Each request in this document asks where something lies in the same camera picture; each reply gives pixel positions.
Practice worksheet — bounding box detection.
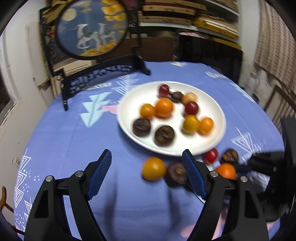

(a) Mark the orange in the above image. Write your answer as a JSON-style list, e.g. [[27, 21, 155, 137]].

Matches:
[[215, 163, 236, 180], [142, 157, 167, 181]]

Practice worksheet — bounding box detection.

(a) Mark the red cherry tomato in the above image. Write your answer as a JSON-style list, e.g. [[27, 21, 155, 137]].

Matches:
[[203, 148, 218, 164]]

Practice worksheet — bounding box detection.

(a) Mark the dark chestnut fruit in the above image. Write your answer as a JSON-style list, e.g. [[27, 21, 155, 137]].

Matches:
[[166, 162, 188, 185]]

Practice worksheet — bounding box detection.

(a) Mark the yellow orange tangerine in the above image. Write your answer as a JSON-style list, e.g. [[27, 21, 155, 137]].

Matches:
[[183, 115, 201, 135]]

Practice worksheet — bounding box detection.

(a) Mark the dark brown mangosteen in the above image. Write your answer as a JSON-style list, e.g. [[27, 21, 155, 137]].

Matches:
[[154, 125, 175, 146]]

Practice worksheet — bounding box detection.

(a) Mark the red plum fruit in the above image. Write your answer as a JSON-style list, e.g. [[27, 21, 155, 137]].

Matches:
[[184, 101, 199, 115]]

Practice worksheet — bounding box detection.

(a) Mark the large dark mangosteen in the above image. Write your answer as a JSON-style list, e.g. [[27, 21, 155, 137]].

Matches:
[[132, 118, 151, 137]]

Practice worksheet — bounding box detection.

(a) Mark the pale beige fruit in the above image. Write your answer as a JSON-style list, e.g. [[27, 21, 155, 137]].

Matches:
[[181, 92, 198, 105]]

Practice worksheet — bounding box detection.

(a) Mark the yellow kumquat fruit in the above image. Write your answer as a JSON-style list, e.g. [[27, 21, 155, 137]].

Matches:
[[140, 103, 156, 120]]

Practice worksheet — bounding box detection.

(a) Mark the blue patterned tablecloth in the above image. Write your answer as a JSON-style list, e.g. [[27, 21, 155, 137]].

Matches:
[[14, 62, 283, 240]]

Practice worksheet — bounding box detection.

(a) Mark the white round plate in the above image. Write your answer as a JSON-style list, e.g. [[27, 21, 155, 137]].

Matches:
[[117, 81, 226, 157]]

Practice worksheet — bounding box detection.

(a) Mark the red tomato on plate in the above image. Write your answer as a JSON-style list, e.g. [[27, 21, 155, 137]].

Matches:
[[159, 84, 170, 98]]

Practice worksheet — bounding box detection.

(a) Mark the round deer art screen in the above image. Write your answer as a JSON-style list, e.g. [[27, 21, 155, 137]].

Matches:
[[39, 1, 151, 110]]

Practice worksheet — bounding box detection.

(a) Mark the white wall shelf unit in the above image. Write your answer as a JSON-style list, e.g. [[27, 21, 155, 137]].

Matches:
[[130, 1, 241, 50]]

